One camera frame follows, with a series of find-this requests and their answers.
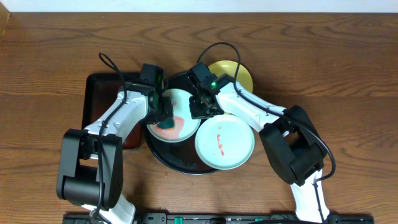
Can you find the green yellow sponge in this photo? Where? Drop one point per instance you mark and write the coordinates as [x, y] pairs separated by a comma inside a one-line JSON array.
[[166, 125]]

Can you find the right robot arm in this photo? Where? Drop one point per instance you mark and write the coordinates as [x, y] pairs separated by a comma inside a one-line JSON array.
[[293, 147]]

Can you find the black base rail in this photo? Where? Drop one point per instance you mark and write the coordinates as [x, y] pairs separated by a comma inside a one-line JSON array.
[[162, 218]]

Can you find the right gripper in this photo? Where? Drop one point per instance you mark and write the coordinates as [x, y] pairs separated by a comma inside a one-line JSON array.
[[195, 112]]

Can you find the light blue plate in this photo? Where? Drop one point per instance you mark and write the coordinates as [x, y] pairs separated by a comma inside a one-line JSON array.
[[224, 142], [184, 125]]

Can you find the yellow plate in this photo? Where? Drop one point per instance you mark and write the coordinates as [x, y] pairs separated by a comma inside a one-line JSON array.
[[229, 67]]

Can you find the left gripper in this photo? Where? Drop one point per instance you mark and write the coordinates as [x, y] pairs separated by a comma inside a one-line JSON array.
[[168, 105]]

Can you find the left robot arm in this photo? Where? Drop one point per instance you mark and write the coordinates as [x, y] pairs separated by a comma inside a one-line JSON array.
[[90, 172]]

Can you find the light blue plate front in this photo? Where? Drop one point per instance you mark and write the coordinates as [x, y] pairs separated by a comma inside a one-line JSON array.
[[224, 142]]

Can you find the black round tray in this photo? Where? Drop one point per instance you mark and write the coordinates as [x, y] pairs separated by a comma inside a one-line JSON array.
[[180, 156]]

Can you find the black rectangular tray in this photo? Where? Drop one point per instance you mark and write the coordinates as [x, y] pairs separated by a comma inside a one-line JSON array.
[[100, 93]]

